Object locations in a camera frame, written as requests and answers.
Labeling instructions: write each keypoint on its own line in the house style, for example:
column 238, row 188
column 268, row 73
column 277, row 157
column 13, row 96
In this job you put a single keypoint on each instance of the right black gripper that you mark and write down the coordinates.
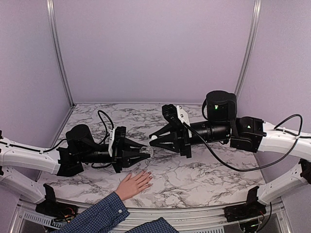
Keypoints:
column 182, row 143

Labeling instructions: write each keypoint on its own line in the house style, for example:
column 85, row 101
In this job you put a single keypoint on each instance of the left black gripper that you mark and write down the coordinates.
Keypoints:
column 128, row 154

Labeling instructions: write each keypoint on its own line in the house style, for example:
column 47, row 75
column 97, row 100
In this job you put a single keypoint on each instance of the left aluminium frame post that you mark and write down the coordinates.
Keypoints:
column 58, row 53

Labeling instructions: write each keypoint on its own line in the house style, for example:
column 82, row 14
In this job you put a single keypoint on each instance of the blue checkered shirt body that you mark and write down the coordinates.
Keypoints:
column 157, row 226

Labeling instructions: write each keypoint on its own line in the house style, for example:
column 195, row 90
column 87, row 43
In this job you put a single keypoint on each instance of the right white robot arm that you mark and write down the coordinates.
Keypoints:
column 251, row 134

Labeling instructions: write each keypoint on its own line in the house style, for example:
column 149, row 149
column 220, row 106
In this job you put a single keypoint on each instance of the blue checkered sleeve forearm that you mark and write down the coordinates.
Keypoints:
column 99, row 218

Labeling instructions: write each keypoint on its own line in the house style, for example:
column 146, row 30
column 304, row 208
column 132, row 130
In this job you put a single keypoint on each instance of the aluminium frame post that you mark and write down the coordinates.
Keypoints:
column 58, row 53
column 249, row 46

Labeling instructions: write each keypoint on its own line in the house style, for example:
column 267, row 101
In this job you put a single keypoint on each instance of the front aluminium rail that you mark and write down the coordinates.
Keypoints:
column 189, row 220

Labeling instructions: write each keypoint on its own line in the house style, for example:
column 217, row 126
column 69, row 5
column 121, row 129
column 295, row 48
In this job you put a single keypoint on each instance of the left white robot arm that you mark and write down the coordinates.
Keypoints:
column 81, row 149

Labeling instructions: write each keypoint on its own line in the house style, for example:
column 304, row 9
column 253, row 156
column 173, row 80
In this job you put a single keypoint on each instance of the clear nail polish bottle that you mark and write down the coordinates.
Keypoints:
column 148, row 150

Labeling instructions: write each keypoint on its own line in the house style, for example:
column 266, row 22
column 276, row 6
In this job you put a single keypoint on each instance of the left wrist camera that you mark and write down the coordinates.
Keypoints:
column 116, row 135

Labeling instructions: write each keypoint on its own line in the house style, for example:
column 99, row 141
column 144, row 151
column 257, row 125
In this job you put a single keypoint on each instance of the right aluminium frame post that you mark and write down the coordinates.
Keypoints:
column 249, row 46

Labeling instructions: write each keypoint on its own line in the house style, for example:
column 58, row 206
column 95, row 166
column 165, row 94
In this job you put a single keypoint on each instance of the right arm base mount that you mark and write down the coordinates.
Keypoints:
column 251, row 208

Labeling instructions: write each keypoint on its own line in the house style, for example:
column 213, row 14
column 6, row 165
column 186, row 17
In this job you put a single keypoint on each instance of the person's bare hand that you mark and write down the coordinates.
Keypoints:
column 131, row 185

